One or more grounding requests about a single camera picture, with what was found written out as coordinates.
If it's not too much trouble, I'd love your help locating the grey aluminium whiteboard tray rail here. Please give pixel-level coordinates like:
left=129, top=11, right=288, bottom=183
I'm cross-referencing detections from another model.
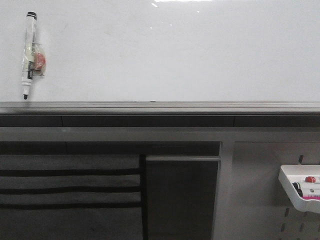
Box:
left=0, top=100, right=320, bottom=116

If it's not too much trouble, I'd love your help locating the grey metal frame beam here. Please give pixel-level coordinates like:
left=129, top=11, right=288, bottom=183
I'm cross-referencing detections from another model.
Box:
left=0, top=127, right=320, bottom=143

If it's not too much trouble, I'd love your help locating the black capped marker in tray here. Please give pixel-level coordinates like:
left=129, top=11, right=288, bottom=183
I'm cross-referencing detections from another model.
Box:
left=292, top=182, right=320, bottom=198

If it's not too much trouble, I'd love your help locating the white plastic storage tray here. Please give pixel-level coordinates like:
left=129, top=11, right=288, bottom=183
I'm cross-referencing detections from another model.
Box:
left=278, top=164, right=320, bottom=214

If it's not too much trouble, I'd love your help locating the white pegboard panel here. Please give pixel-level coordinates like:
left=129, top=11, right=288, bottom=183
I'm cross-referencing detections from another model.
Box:
left=224, top=142, right=320, bottom=240

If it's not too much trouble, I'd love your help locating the red round magnet in tray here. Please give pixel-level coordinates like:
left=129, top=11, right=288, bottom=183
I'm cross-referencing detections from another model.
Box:
left=305, top=176, right=318, bottom=183

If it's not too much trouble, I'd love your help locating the white whiteboard marker with magnet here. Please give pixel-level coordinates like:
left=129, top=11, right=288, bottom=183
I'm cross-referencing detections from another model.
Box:
left=21, top=11, right=47, bottom=100

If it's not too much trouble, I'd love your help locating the grey striped fabric panel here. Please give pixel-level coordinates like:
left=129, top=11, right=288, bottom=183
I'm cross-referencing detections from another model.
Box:
left=0, top=154, right=148, bottom=240

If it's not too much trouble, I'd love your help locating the pink eraser in tray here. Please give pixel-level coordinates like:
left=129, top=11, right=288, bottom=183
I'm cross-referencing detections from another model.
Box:
left=302, top=196, right=320, bottom=201

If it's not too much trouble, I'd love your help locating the white whiteboard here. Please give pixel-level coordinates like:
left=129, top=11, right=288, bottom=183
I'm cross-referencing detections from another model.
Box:
left=0, top=0, right=320, bottom=102

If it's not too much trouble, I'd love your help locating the dark grey cabinet panel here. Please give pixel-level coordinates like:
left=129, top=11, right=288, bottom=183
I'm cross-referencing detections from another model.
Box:
left=146, top=160, right=219, bottom=240

